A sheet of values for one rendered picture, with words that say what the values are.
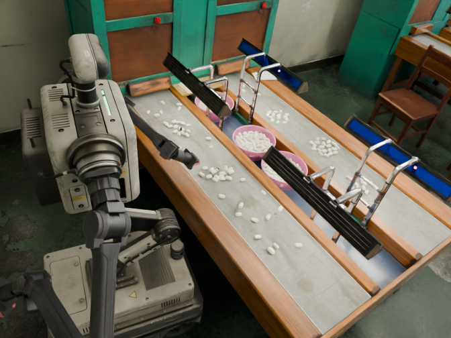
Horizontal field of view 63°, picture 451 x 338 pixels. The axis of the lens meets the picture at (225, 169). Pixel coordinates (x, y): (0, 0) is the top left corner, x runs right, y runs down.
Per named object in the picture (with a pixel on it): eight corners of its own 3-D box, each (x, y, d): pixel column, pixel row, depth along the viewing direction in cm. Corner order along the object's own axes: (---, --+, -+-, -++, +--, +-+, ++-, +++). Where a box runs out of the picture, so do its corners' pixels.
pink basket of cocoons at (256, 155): (259, 170, 216) (262, 159, 210) (222, 151, 226) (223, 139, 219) (280, 149, 234) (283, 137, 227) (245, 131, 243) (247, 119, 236)
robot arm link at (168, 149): (109, 110, 185) (123, 93, 184) (116, 114, 190) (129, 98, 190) (161, 159, 166) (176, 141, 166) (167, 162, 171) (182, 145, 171)
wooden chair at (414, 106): (360, 131, 377) (398, 48, 315) (388, 123, 394) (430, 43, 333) (391, 158, 350) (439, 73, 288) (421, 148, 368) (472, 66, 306)
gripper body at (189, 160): (188, 148, 186) (178, 144, 180) (198, 160, 181) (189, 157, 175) (180, 158, 187) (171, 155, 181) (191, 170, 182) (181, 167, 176)
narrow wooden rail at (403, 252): (406, 272, 178) (417, 260, 171) (206, 90, 278) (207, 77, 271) (413, 267, 181) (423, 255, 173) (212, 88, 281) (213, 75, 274)
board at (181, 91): (182, 96, 248) (182, 95, 247) (172, 86, 256) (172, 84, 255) (222, 86, 264) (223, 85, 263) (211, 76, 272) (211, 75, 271)
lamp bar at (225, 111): (219, 119, 187) (220, 106, 182) (162, 64, 222) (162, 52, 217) (231, 115, 191) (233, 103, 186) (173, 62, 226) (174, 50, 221)
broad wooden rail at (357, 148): (437, 250, 200) (456, 229, 188) (241, 88, 301) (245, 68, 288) (449, 241, 206) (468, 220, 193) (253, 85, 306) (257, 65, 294)
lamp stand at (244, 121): (249, 131, 244) (261, 70, 213) (231, 115, 255) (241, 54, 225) (270, 123, 253) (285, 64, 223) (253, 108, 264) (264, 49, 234)
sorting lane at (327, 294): (321, 337, 144) (323, 334, 142) (127, 102, 244) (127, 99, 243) (370, 300, 158) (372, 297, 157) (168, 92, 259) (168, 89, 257)
